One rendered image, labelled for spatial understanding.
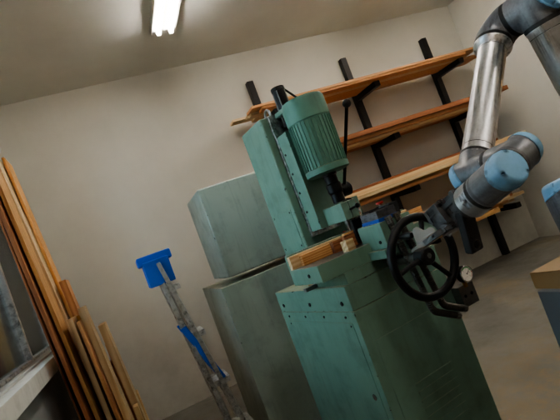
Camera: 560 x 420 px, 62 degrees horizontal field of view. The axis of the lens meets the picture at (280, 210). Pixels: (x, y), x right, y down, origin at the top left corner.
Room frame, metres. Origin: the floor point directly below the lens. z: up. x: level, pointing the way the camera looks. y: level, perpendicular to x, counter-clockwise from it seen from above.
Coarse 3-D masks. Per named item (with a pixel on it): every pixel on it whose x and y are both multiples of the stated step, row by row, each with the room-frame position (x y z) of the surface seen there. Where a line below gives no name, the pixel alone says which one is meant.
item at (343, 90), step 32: (416, 64) 4.22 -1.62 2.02; (448, 64) 4.63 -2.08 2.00; (256, 96) 4.17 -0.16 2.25; (352, 96) 4.44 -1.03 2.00; (448, 96) 4.86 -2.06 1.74; (384, 128) 4.04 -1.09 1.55; (416, 128) 4.49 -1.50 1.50; (384, 160) 4.52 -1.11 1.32; (448, 160) 4.26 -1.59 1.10; (352, 192) 3.91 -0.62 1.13; (384, 192) 3.97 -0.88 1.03
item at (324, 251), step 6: (414, 210) 1.98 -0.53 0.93; (420, 210) 2.00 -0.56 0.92; (324, 246) 1.77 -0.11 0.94; (330, 246) 1.78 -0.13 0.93; (312, 252) 1.74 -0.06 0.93; (318, 252) 1.75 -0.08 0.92; (324, 252) 1.76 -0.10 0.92; (330, 252) 1.77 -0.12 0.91; (300, 258) 1.73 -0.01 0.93; (306, 258) 1.72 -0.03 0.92; (312, 258) 1.74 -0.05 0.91; (318, 258) 1.75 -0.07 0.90; (306, 264) 1.72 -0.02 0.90
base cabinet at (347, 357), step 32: (416, 288) 1.72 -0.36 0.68; (288, 320) 2.07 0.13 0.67; (320, 320) 1.81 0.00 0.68; (352, 320) 1.61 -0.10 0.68; (384, 320) 1.64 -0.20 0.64; (416, 320) 1.70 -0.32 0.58; (448, 320) 1.76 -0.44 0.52; (320, 352) 1.90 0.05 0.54; (352, 352) 1.68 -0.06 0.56; (384, 352) 1.62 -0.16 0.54; (416, 352) 1.67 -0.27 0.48; (448, 352) 1.73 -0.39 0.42; (320, 384) 1.99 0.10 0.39; (352, 384) 1.75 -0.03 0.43; (384, 384) 1.60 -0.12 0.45; (416, 384) 1.65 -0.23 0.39; (448, 384) 1.71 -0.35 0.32; (480, 384) 1.78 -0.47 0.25; (352, 416) 1.83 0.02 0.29; (384, 416) 1.63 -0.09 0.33; (416, 416) 1.63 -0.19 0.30; (448, 416) 1.69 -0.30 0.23; (480, 416) 1.75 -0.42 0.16
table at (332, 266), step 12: (348, 252) 1.62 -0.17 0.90; (360, 252) 1.64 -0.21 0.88; (372, 252) 1.63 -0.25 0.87; (384, 252) 1.58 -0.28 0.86; (396, 252) 1.59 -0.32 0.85; (312, 264) 1.66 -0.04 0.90; (324, 264) 1.57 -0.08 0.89; (336, 264) 1.59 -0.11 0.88; (348, 264) 1.62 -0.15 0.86; (360, 264) 1.64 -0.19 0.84; (300, 276) 1.68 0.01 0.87; (312, 276) 1.61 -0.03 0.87; (324, 276) 1.57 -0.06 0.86; (336, 276) 1.59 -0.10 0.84
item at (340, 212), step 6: (342, 204) 1.78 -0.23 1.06; (348, 204) 1.79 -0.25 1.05; (354, 204) 1.81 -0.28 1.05; (324, 210) 1.89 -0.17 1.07; (330, 210) 1.85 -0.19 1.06; (336, 210) 1.82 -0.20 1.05; (342, 210) 1.78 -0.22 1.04; (348, 210) 1.79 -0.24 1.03; (354, 210) 1.80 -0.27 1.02; (330, 216) 1.86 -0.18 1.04; (336, 216) 1.83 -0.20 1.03; (342, 216) 1.79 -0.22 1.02; (348, 216) 1.79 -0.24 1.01; (354, 216) 1.80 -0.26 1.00; (330, 222) 1.88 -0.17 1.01; (336, 222) 1.84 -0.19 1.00; (348, 222) 1.83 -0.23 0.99
